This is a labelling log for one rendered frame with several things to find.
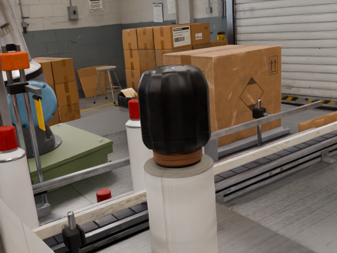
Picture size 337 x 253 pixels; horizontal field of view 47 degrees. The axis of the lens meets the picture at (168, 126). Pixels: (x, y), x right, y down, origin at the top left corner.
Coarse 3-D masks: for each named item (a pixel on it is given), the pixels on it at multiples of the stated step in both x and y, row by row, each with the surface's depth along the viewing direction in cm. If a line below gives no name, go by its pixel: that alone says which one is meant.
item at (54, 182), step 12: (300, 108) 109; (252, 120) 100; (264, 120) 101; (216, 132) 92; (228, 132) 94; (96, 168) 75; (108, 168) 77; (48, 180) 71; (60, 180) 72; (72, 180) 73; (36, 192) 69
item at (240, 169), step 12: (336, 132) 111; (300, 144) 104; (312, 144) 103; (276, 156) 97; (240, 168) 91; (252, 168) 91; (216, 180) 85; (144, 204) 77; (108, 216) 73; (120, 216) 73; (84, 228) 70; (96, 228) 70; (48, 240) 67; (60, 240) 66
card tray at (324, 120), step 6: (330, 114) 135; (336, 114) 137; (312, 120) 130; (318, 120) 132; (324, 120) 134; (330, 120) 136; (336, 120) 138; (300, 126) 126; (306, 126) 128; (312, 126) 130; (318, 126) 132
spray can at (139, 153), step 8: (128, 104) 74; (136, 104) 73; (136, 112) 73; (128, 120) 75; (136, 120) 74; (128, 128) 74; (136, 128) 73; (128, 136) 75; (136, 136) 74; (128, 144) 76; (136, 144) 74; (136, 152) 75; (144, 152) 75; (152, 152) 76; (136, 160) 75; (144, 160) 75; (136, 168) 76; (136, 176) 76; (144, 176) 76; (136, 184) 77; (144, 184) 76
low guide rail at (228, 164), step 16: (320, 128) 104; (336, 128) 108; (272, 144) 95; (288, 144) 97; (240, 160) 88; (144, 192) 74; (96, 208) 69; (112, 208) 71; (48, 224) 65; (80, 224) 68
